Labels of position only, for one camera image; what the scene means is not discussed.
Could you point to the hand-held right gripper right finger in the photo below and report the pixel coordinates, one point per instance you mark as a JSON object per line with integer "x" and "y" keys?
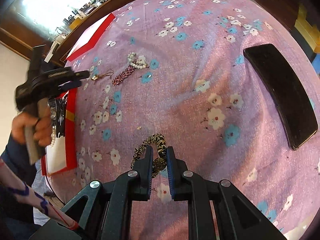
{"x": 170, "y": 172}

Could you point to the leopard print scrunchie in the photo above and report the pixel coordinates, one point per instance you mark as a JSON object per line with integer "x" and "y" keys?
{"x": 158, "y": 141}

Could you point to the person's left forearm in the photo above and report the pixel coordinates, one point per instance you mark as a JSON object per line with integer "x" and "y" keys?
{"x": 12, "y": 160}

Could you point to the red rhinestone hair clip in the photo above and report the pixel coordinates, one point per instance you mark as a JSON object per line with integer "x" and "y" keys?
{"x": 123, "y": 76}

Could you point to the person's left hand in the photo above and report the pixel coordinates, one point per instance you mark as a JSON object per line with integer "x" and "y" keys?
{"x": 45, "y": 132}

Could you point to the purple floral tablecloth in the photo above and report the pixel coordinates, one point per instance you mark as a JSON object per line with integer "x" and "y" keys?
{"x": 187, "y": 80}

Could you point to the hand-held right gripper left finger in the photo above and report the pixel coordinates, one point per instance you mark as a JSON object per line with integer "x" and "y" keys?
{"x": 149, "y": 172}

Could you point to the red gift box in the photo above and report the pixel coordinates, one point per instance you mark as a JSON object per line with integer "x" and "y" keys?
{"x": 60, "y": 155}

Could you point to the pale checked cloth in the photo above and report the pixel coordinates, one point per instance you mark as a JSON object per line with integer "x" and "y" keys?
{"x": 40, "y": 177}

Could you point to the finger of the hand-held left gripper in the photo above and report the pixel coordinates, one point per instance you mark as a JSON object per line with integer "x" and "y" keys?
{"x": 70, "y": 85}
{"x": 80, "y": 75}

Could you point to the red floral box lid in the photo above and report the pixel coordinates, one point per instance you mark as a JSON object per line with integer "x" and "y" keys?
{"x": 87, "y": 42}

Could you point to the curved wooden counter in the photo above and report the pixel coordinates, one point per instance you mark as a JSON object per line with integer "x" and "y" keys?
{"x": 112, "y": 2}

